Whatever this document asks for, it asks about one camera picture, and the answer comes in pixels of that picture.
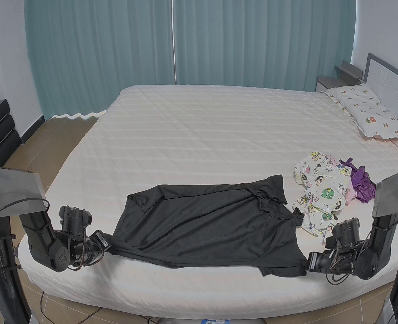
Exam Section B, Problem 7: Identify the white printed pyjama top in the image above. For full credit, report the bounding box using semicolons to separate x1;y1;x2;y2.
293;151;355;246

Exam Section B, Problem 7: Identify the bed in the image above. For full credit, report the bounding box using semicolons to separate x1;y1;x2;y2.
17;53;398;318

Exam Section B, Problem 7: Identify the purple garment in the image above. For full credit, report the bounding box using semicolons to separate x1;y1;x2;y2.
340;159;377;203

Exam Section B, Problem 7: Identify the blue-green curtain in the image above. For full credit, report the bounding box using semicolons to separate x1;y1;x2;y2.
24;0;176;120
173;0;356;92

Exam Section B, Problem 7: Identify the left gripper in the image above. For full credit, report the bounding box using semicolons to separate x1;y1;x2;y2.
82;230;113;266

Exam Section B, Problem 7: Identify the grey bedside table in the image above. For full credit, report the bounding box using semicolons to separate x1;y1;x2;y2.
316;60;365;92

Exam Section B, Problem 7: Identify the black T-shirt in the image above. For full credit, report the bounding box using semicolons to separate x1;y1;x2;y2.
109;175;307;279

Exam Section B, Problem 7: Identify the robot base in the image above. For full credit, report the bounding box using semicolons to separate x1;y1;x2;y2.
158;317;267;324

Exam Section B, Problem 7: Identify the white printed pillow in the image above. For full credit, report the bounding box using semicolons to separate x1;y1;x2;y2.
324;82;398;139

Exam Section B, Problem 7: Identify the pink garment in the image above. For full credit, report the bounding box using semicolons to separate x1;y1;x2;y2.
341;181;356;204

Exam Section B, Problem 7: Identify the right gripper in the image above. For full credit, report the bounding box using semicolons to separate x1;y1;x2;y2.
307;252;342;276

